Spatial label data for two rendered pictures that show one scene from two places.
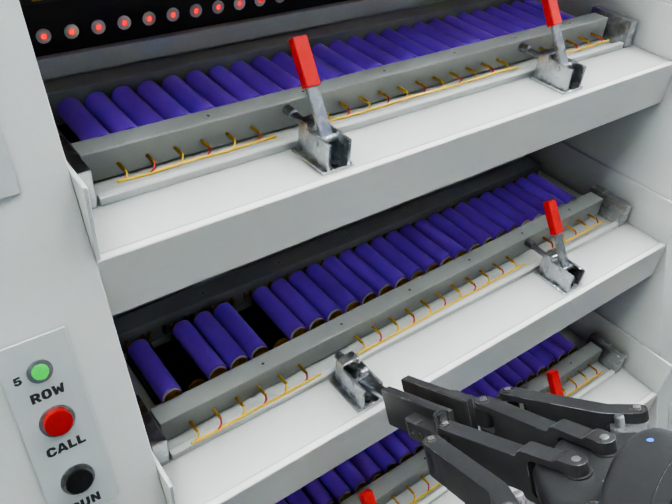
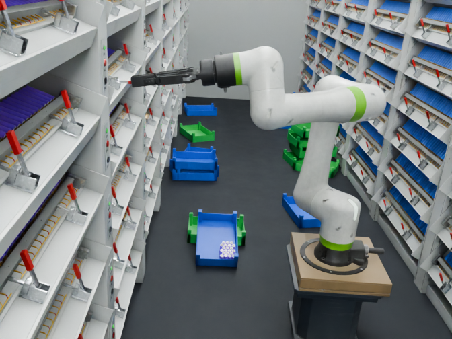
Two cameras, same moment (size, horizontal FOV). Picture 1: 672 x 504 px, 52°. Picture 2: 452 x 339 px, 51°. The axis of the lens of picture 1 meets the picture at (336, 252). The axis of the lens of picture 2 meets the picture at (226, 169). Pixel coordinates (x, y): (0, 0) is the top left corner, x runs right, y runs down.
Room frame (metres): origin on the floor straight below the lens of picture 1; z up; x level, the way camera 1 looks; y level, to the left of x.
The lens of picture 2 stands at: (-0.49, 1.00, 1.29)
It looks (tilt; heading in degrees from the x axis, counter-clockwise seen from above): 22 degrees down; 300
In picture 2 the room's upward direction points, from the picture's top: 4 degrees clockwise
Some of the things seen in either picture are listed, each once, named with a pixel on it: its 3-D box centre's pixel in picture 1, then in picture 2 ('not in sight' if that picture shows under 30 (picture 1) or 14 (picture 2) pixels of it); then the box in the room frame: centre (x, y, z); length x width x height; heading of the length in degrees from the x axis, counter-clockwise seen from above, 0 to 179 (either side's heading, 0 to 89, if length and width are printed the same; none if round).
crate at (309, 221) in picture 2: not in sight; (306, 209); (0.37, -1.46, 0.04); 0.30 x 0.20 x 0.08; 134
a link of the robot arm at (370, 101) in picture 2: not in sight; (360, 103); (-0.07, -0.58, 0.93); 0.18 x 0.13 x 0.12; 66
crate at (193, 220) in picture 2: not in sight; (216, 228); (0.67, -0.94, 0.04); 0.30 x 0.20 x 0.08; 33
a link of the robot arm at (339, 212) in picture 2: not in sight; (337, 218); (-0.06, -0.58, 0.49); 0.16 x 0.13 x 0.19; 156
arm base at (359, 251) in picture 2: not in sight; (349, 250); (-0.12, -0.60, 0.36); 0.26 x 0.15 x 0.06; 29
